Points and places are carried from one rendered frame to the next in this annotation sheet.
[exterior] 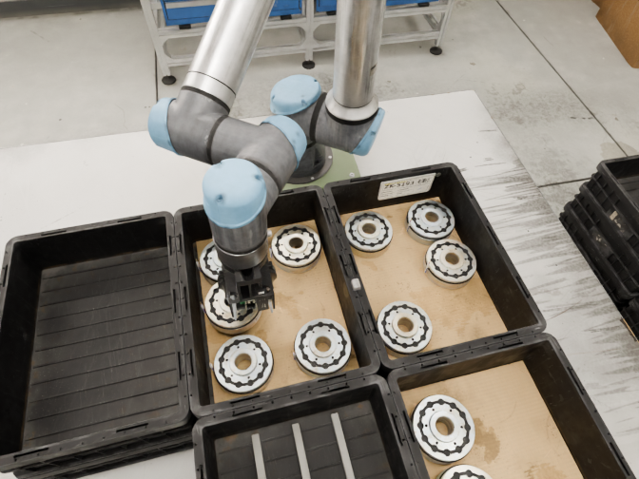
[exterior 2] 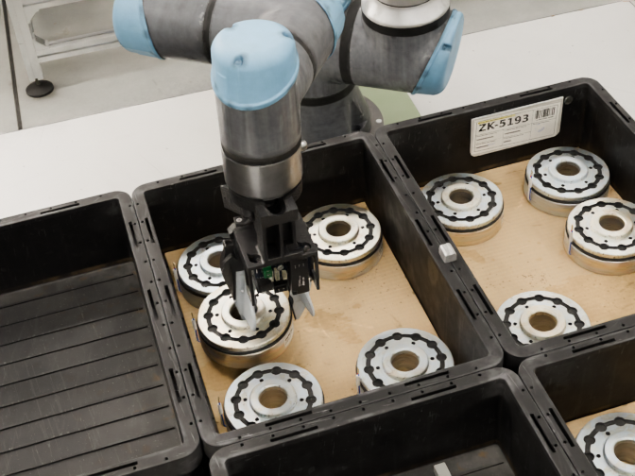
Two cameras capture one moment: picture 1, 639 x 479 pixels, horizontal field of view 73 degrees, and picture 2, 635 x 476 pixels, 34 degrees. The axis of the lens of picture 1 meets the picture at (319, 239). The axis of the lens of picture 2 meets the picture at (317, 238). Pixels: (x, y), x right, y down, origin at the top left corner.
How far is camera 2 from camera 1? 0.46 m
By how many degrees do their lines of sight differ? 14
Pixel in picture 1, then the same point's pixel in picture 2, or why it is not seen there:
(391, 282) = (512, 276)
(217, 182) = (232, 42)
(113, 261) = (27, 295)
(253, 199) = (283, 59)
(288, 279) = (332, 290)
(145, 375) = (108, 446)
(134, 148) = (24, 155)
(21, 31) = not seen: outside the picture
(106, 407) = not seen: outside the picture
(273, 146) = (300, 11)
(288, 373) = not seen: hidden behind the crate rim
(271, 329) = (313, 362)
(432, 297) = (587, 291)
